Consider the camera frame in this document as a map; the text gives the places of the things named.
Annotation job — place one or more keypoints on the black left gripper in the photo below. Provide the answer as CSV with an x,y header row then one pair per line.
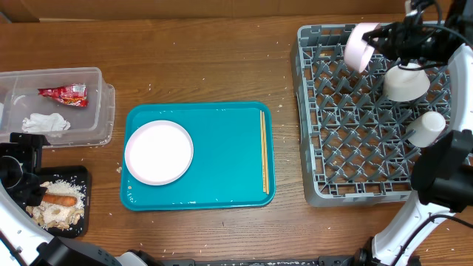
x,y
26,146

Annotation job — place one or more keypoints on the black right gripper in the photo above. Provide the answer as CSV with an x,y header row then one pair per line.
x,y
400,33

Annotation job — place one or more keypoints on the small white plate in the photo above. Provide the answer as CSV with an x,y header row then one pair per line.
x,y
356,46

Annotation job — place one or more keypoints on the white tissue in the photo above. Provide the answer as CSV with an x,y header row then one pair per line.
x,y
44,123

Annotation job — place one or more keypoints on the light green bowl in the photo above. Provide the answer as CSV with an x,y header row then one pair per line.
x,y
405,85

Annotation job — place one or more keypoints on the orange carrot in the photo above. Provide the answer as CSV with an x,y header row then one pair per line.
x,y
63,200

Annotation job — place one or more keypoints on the peanut shells and rice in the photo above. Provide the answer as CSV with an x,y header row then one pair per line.
x,y
48,215

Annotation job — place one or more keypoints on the red snack wrapper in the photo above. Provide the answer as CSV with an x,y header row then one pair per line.
x,y
71,95

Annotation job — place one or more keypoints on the white plastic cup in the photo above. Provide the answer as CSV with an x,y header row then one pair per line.
x,y
426,129

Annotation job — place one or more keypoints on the large pink plate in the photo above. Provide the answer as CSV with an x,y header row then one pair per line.
x,y
159,152

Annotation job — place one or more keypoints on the wooden chopstick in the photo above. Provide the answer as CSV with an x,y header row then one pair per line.
x,y
267,159
264,156

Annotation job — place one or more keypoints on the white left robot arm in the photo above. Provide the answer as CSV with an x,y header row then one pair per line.
x,y
28,243

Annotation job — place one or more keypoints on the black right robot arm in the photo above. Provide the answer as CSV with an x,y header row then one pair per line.
x,y
441,181

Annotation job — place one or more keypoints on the black food waste tray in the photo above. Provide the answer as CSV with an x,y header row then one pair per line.
x,y
77,175

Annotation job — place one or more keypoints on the clear plastic waste bin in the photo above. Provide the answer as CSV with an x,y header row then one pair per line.
x,y
91,125

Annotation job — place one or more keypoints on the grey plastic dish rack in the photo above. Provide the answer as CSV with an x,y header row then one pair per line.
x,y
355,147

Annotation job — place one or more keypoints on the teal plastic tray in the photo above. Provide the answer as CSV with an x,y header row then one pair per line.
x,y
226,170

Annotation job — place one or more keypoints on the black rail at table edge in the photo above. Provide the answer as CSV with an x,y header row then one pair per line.
x,y
321,261

